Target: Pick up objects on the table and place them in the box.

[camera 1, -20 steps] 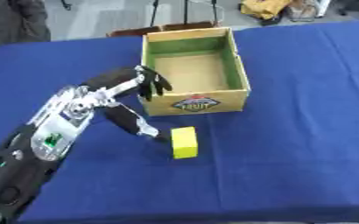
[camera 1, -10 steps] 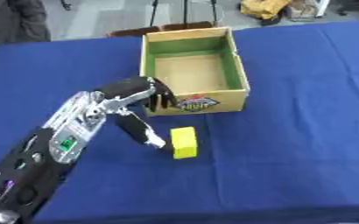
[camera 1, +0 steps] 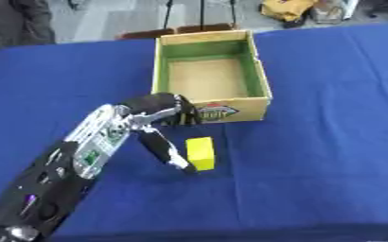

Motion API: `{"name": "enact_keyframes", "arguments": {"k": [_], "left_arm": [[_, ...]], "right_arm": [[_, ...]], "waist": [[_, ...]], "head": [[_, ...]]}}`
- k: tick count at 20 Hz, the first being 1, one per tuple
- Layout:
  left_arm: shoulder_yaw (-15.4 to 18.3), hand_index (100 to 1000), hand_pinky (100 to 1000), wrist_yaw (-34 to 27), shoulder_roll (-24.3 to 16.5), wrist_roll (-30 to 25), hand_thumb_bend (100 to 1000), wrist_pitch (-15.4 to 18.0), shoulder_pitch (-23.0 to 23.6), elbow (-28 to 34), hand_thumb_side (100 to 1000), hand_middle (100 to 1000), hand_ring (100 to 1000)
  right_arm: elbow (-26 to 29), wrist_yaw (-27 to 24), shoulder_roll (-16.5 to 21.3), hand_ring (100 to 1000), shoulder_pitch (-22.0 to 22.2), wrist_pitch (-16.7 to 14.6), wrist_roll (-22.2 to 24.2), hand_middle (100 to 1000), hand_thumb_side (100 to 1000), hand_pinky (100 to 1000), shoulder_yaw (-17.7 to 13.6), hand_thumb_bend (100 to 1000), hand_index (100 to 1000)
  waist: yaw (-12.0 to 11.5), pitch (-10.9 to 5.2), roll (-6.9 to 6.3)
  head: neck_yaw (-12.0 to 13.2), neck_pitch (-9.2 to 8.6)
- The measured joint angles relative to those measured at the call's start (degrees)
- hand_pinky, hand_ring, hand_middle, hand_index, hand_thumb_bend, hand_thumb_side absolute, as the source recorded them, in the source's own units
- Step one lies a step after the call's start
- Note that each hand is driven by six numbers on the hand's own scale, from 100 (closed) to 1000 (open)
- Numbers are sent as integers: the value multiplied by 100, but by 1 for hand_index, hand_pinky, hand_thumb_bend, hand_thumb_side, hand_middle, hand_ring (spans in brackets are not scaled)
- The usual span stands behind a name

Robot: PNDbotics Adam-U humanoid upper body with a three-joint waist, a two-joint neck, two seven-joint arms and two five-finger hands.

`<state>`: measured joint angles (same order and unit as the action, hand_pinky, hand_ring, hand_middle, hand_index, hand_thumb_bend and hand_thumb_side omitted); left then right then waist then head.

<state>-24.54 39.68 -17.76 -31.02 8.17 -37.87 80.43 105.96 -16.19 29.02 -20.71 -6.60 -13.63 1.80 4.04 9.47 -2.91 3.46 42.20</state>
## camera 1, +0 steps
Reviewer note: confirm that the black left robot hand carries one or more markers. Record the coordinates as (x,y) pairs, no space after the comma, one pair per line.
(153,105)

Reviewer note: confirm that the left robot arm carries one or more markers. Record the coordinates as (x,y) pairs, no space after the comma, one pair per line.
(65,170)

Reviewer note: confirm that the cardboard box with green inside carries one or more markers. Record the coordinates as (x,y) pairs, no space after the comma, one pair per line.
(209,75)

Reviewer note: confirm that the yellow rectangular block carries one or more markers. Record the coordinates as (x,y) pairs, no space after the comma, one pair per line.
(201,153)

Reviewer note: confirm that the brown wooden board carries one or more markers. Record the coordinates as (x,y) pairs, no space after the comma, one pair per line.
(175,31)

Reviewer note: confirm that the black tripod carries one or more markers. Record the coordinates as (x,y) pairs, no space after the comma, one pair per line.
(201,14)

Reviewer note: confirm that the person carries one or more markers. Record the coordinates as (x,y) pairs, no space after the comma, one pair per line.
(12,23)

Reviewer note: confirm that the yellow bag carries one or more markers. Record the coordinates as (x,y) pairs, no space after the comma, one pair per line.
(285,9)

